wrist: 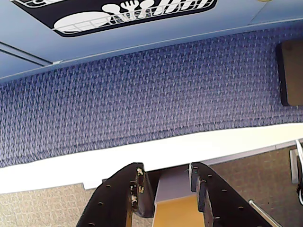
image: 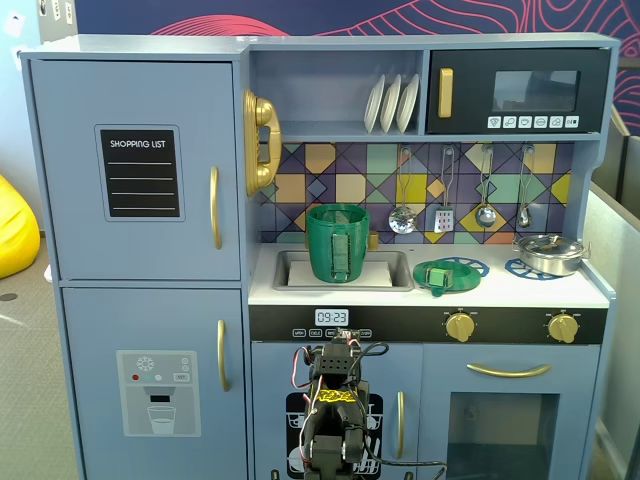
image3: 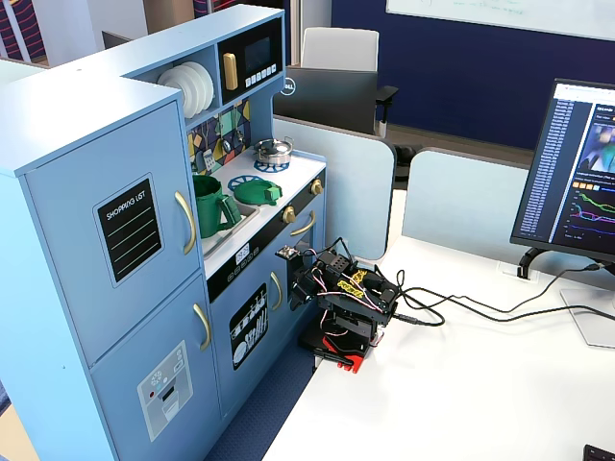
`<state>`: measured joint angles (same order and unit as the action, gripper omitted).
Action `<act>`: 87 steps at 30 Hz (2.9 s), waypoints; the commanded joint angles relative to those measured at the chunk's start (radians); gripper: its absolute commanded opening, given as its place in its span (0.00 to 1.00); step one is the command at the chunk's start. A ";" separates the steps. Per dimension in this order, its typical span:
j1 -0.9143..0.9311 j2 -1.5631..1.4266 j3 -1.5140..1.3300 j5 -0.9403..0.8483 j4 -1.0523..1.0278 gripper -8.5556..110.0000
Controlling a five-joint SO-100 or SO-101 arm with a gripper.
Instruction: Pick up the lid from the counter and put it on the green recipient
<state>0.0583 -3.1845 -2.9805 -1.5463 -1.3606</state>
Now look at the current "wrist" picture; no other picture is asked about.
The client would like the grey and yellow block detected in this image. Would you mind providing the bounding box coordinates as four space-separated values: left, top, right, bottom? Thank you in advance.
153 170 198 227

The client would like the blue toy kitchen unit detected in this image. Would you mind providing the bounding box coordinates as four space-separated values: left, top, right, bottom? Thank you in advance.
0 0 303 80

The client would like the dark brown box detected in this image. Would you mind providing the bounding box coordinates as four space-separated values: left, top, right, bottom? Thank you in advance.
276 39 303 107

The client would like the thin metal rod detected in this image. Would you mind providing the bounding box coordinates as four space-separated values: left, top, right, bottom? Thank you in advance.
247 199 283 227

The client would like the white cable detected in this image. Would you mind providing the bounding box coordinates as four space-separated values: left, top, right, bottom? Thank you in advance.
294 139 303 166

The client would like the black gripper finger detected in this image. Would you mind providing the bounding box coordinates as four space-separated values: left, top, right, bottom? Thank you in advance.
189 162 285 227
75 162 156 227

